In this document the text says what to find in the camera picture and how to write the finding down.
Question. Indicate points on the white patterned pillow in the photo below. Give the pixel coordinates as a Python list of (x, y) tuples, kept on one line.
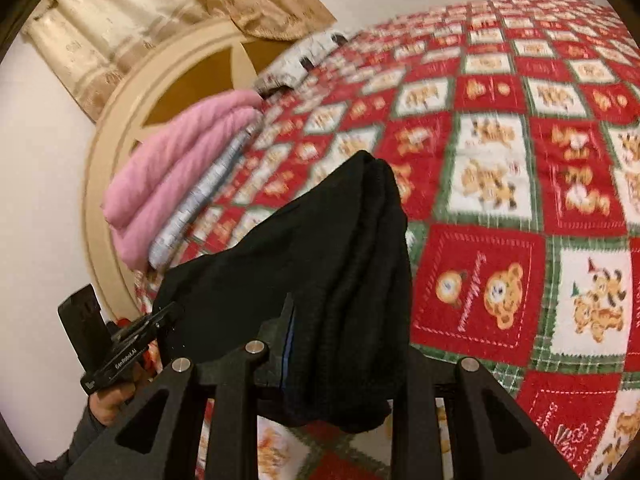
[(300, 57)]

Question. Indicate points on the beige and brown headboard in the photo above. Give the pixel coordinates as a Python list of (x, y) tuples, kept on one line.
[(190, 75)]

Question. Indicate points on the pink folded blanket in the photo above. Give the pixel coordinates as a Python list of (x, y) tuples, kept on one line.
[(170, 170)]

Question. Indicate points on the grey patterned folded sheet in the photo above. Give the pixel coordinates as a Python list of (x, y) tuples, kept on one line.
[(200, 195)]

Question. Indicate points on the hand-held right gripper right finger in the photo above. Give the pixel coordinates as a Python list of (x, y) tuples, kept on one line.
[(420, 400)]

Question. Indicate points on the black pants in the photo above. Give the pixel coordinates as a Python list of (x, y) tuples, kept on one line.
[(330, 270)]

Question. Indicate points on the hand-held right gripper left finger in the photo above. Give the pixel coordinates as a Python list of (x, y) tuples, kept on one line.
[(285, 360)]

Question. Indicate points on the person's left forearm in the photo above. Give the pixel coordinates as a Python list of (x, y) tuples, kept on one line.
[(80, 440)]

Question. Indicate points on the person's left hand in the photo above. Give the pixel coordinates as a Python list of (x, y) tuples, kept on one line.
[(112, 400)]

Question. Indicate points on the red checkered printed blanket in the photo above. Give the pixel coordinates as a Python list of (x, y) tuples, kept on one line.
[(500, 160)]

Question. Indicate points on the beige patterned curtain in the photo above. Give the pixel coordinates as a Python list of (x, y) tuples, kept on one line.
[(150, 20)]

